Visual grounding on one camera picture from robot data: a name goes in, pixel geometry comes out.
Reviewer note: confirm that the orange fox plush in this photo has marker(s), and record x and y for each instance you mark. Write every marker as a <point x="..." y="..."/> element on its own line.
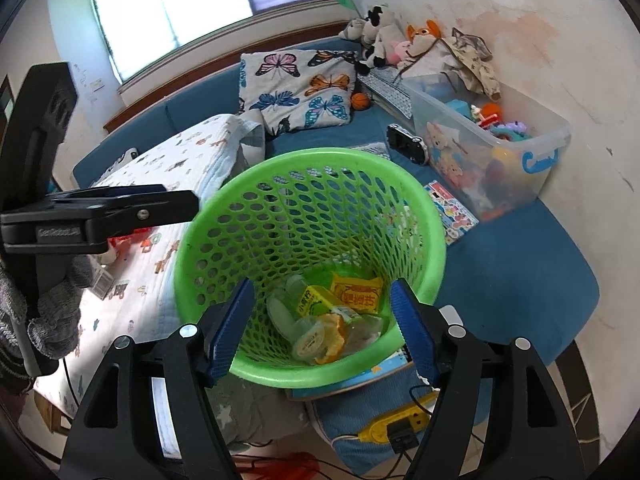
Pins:
<point x="422" y="35"/>

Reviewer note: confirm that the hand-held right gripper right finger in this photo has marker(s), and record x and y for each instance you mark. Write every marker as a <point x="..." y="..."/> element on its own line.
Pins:
<point x="415" y="330"/>

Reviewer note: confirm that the black handheld game console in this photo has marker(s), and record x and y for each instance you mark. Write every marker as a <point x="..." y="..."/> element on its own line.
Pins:
<point x="407" y="142"/>

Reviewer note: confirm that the pink plush toy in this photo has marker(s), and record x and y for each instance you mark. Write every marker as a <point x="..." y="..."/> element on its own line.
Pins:
<point x="403" y="50"/>

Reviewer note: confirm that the person's left forearm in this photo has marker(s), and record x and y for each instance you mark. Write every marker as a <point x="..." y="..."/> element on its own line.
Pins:
<point x="60" y="305"/>

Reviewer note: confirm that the small patterned cushion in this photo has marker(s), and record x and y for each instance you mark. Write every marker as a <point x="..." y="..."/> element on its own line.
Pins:
<point x="125" y="157"/>

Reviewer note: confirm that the small orange ball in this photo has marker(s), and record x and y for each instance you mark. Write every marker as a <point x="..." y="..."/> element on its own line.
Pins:
<point x="361" y="102"/>

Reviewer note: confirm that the black white cow plush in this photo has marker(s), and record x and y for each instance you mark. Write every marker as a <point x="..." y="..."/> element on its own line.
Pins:
<point x="382" y="30"/>

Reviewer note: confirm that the clear plastic toy box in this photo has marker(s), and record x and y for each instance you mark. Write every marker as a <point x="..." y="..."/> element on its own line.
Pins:
<point x="545" y="160"/>

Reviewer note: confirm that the window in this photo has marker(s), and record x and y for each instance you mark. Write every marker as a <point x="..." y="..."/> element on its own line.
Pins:
<point x="175" y="10"/>

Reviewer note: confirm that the colourful sticker book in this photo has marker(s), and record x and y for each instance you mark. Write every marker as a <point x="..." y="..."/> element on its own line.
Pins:
<point x="452" y="212"/>

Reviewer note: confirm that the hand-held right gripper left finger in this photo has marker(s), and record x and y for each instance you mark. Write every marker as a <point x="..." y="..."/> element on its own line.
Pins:
<point x="230" y="330"/>

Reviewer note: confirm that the black plug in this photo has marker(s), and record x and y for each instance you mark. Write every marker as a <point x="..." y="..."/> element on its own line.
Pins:
<point x="404" y="437"/>

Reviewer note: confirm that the grey star-print cloth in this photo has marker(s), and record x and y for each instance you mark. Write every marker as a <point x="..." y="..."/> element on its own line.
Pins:
<point x="250" y="410"/>

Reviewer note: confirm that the blue white dotted cloth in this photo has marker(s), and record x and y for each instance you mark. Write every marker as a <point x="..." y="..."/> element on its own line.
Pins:
<point x="387" y="90"/>

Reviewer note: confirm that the yellow green drink carton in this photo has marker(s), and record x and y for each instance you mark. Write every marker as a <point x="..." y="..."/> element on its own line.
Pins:
<point x="315" y="302"/>

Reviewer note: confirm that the white vehicle-print blanket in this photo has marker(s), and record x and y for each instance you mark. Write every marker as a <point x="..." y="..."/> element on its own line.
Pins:
<point x="150" y="280"/>

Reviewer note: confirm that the grey plush toy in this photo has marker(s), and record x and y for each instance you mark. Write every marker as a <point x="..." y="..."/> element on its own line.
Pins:
<point x="352" y="30"/>

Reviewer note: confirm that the clear plastic lid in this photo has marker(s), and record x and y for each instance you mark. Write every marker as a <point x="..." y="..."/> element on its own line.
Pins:
<point x="280" y="315"/>

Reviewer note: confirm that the green plastic mesh basket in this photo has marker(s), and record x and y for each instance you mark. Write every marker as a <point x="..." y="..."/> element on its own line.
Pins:
<point x="320" y="152"/>

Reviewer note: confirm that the white wall switch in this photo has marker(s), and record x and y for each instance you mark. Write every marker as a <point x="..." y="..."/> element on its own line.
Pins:
<point x="97" y="85"/>

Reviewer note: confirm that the yellow power strip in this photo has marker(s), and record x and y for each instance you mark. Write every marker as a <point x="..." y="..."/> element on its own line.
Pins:
<point x="380" y="425"/>

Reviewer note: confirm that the butterfly print pillow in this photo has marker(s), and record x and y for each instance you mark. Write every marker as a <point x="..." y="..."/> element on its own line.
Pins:
<point x="295" y="90"/>

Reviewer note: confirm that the beige patterned cloth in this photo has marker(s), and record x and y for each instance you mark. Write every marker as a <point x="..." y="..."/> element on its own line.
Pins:
<point x="475" y="65"/>

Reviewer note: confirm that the blue sofa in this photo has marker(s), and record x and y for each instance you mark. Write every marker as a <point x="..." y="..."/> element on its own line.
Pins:
<point x="500" y="285"/>

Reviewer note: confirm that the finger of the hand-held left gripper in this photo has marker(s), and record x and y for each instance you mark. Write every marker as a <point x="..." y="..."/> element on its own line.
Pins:
<point x="150" y="212"/>
<point x="125" y="190"/>

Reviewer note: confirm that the red plastic object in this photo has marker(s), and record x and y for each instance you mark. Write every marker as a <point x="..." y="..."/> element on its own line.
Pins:
<point x="285" y="467"/>

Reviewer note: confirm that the large orange peel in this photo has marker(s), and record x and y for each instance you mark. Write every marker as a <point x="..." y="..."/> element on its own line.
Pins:
<point x="334" y="340"/>

